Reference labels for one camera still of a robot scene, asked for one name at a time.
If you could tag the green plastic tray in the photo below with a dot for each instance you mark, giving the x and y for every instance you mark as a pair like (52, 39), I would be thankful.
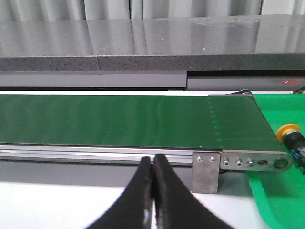
(280, 197)

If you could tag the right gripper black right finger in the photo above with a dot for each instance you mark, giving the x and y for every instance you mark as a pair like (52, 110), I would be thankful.
(176, 207)

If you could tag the white pleated curtain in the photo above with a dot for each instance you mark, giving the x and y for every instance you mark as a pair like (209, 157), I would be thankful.
(57, 10)

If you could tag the yellow push button switch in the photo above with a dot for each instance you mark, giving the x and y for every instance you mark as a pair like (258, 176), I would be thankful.
(290, 135)

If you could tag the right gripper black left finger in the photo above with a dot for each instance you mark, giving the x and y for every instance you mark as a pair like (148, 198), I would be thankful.
(133, 209)

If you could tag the steel conveyor end plate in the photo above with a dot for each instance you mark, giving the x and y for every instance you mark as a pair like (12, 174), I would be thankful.
(253, 160)

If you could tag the green conveyor belt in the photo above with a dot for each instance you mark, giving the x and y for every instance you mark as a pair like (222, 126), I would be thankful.
(210, 122)

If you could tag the aluminium conveyor side rail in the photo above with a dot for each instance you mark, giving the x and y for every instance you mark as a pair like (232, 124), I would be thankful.
(91, 154)

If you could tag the steel conveyor mounting bracket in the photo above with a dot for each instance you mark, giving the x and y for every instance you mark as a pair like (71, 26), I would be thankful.
(205, 172)

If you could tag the grey stone countertop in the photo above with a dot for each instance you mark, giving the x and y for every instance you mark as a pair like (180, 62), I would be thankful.
(261, 42)

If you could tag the grey cabinet front panel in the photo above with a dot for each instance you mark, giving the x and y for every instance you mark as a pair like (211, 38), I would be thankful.
(134, 80)

